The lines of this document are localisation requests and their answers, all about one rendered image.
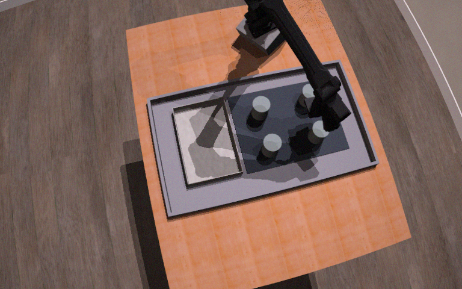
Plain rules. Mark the white shallow rectangular tray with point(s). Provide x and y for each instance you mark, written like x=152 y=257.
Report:
x=206 y=138

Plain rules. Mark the clear glass cylinder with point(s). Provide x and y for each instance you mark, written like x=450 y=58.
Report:
x=316 y=134
x=260 y=108
x=271 y=145
x=306 y=92

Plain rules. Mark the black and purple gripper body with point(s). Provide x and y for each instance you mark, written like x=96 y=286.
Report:
x=309 y=102

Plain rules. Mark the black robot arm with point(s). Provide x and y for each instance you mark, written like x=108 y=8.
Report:
x=266 y=15

